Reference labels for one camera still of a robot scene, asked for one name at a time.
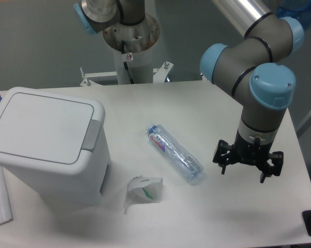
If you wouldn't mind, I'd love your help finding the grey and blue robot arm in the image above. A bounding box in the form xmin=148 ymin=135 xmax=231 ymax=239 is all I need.
xmin=73 ymin=1 xmax=304 ymax=181

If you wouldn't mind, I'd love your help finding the crumpled white paper wrapper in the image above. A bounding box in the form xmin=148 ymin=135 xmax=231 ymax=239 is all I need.
xmin=123 ymin=176 xmax=163 ymax=214

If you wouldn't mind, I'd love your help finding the white pedestal foot bracket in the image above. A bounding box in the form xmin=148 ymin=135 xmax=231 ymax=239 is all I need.
xmin=80 ymin=61 xmax=174 ymax=87

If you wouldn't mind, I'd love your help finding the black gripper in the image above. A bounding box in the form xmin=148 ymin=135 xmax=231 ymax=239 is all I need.
xmin=213 ymin=131 xmax=284 ymax=183

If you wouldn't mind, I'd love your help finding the blue water jug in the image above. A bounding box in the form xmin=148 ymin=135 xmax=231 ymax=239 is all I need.
xmin=275 ymin=0 xmax=311 ymax=30

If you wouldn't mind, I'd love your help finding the crushed clear plastic bottle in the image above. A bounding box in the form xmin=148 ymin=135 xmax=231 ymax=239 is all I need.
xmin=146 ymin=123 xmax=204 ymax=181

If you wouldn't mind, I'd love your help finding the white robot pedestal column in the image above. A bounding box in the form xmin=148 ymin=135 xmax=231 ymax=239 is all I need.
xmin=103 ymin=14 xmax=160 ymax=84

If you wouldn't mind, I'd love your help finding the white push-button trash can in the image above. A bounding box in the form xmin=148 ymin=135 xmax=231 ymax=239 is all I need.
xmin=0 ymin=87 xmax=111 ymax=205

